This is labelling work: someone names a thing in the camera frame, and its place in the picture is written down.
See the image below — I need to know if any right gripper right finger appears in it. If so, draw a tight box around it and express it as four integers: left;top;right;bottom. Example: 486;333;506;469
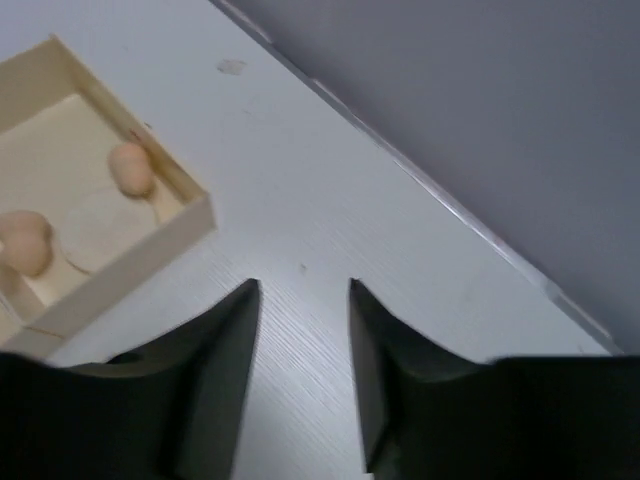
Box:
349;279;500;479

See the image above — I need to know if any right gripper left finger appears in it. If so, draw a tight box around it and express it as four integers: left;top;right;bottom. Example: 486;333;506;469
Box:
70;279;260;479

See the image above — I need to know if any round white powder puff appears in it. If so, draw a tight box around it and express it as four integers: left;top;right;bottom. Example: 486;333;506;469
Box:
57;187;157;274

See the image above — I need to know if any beige sponge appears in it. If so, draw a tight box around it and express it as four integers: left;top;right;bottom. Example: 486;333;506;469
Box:
107;142;154;197
1;210;53;277

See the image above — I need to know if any wooden compartment box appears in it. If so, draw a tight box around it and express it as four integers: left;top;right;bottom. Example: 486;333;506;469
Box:
1;37;215;358

